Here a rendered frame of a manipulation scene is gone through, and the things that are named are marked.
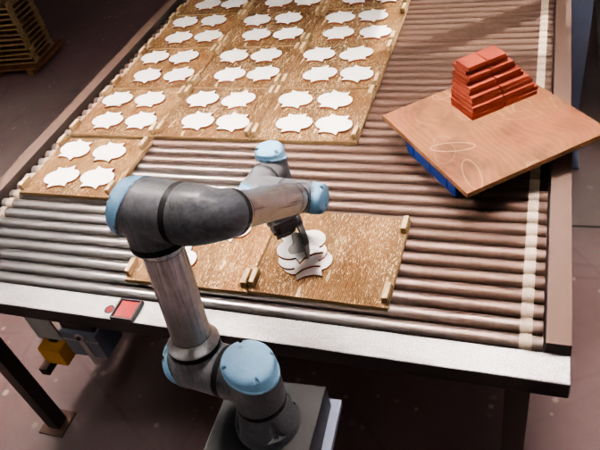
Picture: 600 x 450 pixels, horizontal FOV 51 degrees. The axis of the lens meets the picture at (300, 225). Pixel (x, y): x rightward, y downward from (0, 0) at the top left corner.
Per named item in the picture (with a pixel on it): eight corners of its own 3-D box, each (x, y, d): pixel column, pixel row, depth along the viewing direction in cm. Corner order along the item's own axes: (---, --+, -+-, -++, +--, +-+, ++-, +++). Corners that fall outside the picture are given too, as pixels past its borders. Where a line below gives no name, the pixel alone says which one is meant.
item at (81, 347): (111, 369, 203) (88, 335, 191) (75, 362, 207) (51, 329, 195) (127, 340, 210) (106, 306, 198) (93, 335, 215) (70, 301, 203)
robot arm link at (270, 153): (245, 155, 153) (261, 136, 159) (256, 190, 161) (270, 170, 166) (274, 159, 150) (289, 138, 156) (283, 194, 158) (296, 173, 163)
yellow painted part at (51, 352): (68, 366, 214) (37, 323, 198) (46, 362, 217) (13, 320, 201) (80, 347, 219) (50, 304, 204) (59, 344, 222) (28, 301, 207)
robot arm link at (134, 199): (221, 411, 138) (154, 204, 107) (166, 393, 144) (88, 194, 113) (248, 370, 146) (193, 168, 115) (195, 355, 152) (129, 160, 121)
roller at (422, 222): (545, 244, 182) (546, 232, 178) (12, 204, 246) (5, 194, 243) (545, 232, 185) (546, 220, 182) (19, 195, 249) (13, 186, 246)
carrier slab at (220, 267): (246, 295, 182) (245, 291, 181) (126, 282, 195) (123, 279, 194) (282, 213, 206) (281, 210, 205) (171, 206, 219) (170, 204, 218)
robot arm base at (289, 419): (284, 460, 138) (276, 434, 132) (225, 441, 144) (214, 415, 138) (311, 404, 148) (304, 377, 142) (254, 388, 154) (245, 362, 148)
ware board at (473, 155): (610, 135, 189) (611, 129, 188) (467, 198, 180) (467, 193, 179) (506, 69, 225) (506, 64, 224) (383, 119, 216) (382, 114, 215)
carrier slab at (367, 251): (387, 312, 169) (387, 308, 167) (248, 294, 182) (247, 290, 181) (411, 222, 192) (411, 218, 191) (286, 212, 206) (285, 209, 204)
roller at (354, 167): (547, 187, 198) (548, 176, 195) (47, 163, 263) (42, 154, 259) (547, 178, 202) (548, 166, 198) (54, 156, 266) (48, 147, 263)
